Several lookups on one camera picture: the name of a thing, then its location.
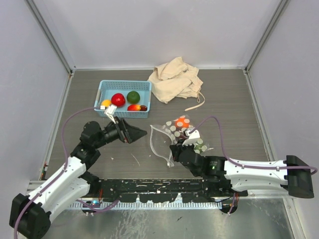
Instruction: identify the fake red pomegranate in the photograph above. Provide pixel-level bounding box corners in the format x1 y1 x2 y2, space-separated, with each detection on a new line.
111 93 126 108

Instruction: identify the fake green orange mango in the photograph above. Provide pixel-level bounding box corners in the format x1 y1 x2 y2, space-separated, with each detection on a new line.
194 138 208 154

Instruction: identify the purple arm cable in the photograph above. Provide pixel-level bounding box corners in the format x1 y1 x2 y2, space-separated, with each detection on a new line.
12 105 107 239
190 115 319 175

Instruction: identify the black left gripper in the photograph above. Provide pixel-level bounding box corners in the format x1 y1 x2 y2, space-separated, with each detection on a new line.
94 116 146 149

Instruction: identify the light blue cable duct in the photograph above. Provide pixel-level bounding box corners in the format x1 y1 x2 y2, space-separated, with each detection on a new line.
68 199 222 210

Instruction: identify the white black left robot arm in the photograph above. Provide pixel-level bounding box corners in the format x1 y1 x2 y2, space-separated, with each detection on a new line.
9 117 147 239

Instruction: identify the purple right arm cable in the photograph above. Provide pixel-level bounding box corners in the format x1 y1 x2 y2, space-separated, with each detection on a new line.
190 115 319 175

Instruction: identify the fake dark purple plum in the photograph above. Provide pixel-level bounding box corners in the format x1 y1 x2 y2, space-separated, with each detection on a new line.
140 105 148 112

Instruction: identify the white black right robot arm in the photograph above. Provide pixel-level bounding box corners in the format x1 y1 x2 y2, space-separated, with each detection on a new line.
169 143 315 199

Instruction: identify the fake red pear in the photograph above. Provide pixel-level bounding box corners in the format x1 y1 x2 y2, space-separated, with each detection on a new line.
127 104 141 111

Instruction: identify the beige drawstring cloth bag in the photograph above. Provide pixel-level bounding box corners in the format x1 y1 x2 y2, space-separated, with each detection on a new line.
148 57 205 111

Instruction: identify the fake yellow lemon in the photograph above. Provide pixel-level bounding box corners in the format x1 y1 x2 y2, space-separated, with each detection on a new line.
127 91 141 104

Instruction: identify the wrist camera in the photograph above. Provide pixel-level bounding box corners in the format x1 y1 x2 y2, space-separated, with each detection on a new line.
104 104 117 123
182 129 200 145

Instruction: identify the light blue perforated basket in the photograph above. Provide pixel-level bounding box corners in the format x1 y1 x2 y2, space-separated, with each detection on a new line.
94 80 152 119

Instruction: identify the clear zip top bag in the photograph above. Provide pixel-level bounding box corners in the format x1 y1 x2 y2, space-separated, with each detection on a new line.
149 114 215 168

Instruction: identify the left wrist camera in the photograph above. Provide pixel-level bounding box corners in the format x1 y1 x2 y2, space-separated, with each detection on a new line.
104 104 117 123

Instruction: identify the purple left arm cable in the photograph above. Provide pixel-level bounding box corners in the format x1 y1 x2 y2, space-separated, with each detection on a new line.
12 105 107 239

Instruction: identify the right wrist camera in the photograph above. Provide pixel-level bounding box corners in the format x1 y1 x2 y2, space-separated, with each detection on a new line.
182 129 200 145

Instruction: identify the fake yellow peach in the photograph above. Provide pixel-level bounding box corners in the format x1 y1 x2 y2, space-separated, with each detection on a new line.
101 100 112 108

